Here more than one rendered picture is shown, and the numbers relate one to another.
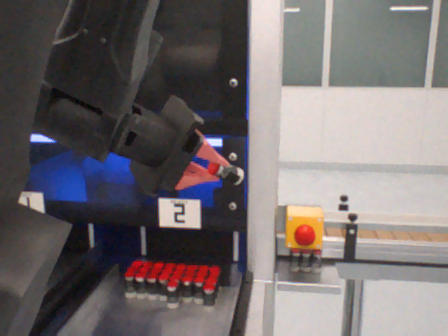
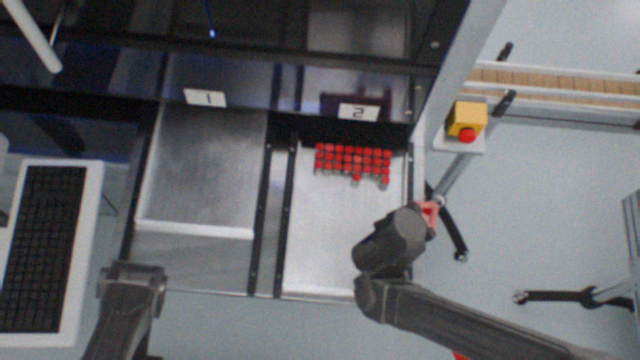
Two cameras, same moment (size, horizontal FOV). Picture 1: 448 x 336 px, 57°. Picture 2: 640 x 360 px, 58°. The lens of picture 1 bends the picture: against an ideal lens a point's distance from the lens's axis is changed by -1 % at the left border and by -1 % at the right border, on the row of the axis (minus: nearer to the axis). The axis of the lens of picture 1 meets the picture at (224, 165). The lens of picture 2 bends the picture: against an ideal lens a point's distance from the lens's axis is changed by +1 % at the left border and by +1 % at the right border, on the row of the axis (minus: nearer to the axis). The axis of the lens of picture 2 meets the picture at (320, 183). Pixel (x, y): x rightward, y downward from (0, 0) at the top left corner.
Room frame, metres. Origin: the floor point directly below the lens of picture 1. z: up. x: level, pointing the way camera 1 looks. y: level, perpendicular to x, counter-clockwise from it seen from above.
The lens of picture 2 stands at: (0.18, 0.27, 2.13)
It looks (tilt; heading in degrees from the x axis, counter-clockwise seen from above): 67 degrees down; 349
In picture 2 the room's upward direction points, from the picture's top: 8 degrees clockwise
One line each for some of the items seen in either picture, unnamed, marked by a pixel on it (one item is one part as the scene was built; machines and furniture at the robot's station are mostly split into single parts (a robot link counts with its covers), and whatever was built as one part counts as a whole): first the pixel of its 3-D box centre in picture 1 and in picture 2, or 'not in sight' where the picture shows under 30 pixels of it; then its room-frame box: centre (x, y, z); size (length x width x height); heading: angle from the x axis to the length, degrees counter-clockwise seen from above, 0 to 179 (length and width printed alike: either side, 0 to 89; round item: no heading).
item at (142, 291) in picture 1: (170, 288); (351, 171); (0.71, 0.10, 0.90); 0.18 x 0.02 x 0.05; 81
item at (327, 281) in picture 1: (307, 272); (457, 127); (0.83, -0.18, 0.87); 0.14 x 0.13 x 0.02; 172
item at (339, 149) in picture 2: (176, 276); (352, 154); (0.75, 0.10, 0.90); 0.18 x 0.02 x 0.05; 82
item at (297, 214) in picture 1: (303, 225); (466, 117); (0.79, -0.16, 1.00); 0.08 x 0.07 x 0.07; 172
